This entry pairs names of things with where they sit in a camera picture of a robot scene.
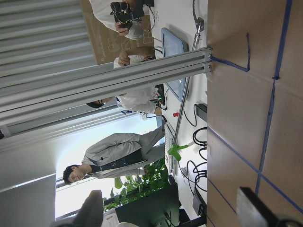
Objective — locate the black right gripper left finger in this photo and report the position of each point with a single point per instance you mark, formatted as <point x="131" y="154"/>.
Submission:
<point x="90" y="214"/>

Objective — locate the black power adapter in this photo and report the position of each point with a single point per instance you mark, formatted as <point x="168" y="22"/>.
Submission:
<point x="201" y="111"/>

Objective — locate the black monitor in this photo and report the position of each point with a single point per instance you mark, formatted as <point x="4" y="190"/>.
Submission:
<point x="160" y="209"/>

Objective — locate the standing person grey jacket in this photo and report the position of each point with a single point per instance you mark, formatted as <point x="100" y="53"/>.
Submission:
<point x="120" y="154"/>

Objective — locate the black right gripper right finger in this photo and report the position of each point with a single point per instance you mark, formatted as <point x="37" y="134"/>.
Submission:
<point x="252" y="212"/>

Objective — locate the seated person white hoodie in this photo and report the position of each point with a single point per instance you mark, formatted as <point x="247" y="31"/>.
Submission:
<point x="101" y="10"/>

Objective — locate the blue teach pendant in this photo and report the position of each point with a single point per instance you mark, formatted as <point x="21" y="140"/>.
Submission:
<point x="173" y="45"/>

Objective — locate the small black robot model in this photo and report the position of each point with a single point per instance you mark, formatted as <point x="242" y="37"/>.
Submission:
<point x="123" y="13"/>

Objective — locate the long reach grabber tool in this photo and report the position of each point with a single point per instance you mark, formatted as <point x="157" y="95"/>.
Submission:
<point x="173" y="151"/>

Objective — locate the aluminium frame post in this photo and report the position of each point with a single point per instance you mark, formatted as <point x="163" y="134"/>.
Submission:
<point x="26" y="105"/>

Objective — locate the green potted plant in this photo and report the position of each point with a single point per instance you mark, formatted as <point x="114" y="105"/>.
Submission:
<point x="130" y="188"/>

